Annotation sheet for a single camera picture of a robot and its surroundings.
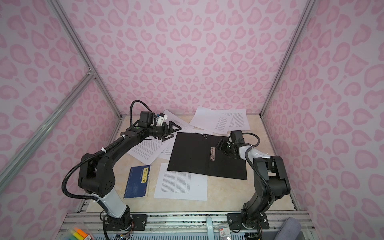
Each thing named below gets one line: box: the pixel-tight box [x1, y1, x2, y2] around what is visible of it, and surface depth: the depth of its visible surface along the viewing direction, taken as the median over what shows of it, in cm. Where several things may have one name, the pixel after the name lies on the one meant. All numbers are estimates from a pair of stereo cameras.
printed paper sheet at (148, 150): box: [127, 138, 170, 166], surface depth 100 cm
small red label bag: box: [218, 223, 231, 238], surface depth 70 cm
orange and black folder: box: [167, 132, 248, 180], surface depth 97 cm
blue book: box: [123, 165, 151, 199], surface depth 87 cm
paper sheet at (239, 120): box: [222, 109, 251, 132], surface depth 120 cm
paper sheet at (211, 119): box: [189, 106, 232, 135], surface depth 120 cm
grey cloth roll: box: [274, 217, 302, 240], surface depth 70 cm
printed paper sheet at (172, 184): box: [153, 163, 208, 201], surface depth 87 cm
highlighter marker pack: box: [63, 227, 92, 240], surface depth 71 cm
